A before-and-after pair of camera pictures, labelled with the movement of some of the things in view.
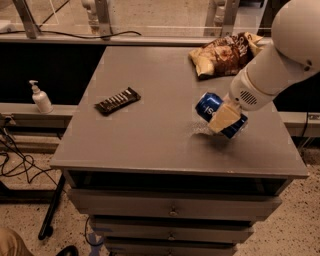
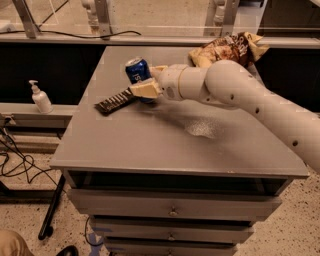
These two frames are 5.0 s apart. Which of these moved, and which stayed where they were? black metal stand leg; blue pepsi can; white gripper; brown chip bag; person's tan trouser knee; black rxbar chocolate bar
Moved: white gripper; blue pepsi can
Stayed: brown chip bag; black rxbar chocolate bar; black metal stand leg; person's tan trouser knee
